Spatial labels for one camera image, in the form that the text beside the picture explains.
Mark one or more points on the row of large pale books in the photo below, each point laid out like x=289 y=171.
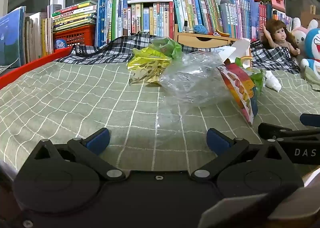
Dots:
x=32 y=35

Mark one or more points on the orange curved trinket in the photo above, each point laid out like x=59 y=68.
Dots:
x=222 y=33

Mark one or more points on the brown-haired doll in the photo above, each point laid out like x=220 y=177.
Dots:
x=278 y=34

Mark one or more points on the row of upright books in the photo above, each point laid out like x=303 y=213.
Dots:
x=150 y=18

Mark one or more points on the yellow foil snack bag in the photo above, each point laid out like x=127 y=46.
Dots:
x=147 y=65

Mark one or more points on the green crumpled wrapper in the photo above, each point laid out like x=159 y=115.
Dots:
x=258 y=79

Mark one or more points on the red padded bed rail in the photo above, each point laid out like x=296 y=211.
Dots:
x=25 y=68

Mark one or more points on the green checked bedsheet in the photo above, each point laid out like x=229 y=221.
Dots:
x=75 y=105

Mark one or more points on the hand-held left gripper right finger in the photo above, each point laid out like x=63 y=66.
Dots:
x=217 y=142

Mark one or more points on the blue yarn ball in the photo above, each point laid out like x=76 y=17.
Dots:
x=199 y=29

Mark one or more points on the pink rabbit plush toy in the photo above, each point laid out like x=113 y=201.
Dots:
x=300 y=33

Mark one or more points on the white crumpled tissue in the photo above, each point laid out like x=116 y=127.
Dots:
x=272 y=82

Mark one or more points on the white paper bag blue print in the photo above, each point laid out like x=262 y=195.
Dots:
x=225 y=52

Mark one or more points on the stack of flat-lying books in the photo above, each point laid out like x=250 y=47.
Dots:
x=75 y=17

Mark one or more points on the red plastic basket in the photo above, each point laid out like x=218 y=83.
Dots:
x=75 y=34

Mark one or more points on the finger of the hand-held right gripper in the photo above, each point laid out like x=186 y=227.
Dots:
x=275 y=133
x=311 y=120

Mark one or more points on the white orange paper carton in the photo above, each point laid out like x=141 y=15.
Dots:
x=240 y=48

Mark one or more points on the blue white round toy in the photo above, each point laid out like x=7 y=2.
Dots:
x=60 y=44

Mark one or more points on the orange peel strip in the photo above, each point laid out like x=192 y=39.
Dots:
x=246 y=57

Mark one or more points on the brown cardboard box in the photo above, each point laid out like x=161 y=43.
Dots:
x=311 y=13

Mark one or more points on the colourful snack packet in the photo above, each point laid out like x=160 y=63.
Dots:
x=240 y=88

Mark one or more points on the black white plaid blanket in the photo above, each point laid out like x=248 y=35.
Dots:
x=100 y=53

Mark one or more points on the wooden drawer organiser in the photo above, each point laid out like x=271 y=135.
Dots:
x=200 y=39

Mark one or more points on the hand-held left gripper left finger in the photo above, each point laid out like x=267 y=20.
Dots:
x=98 y=140

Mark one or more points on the green clear plastic bag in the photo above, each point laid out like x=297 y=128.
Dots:
x=170 y=48

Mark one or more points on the blue cat plush toy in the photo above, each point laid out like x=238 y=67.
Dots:
x=313 y=43

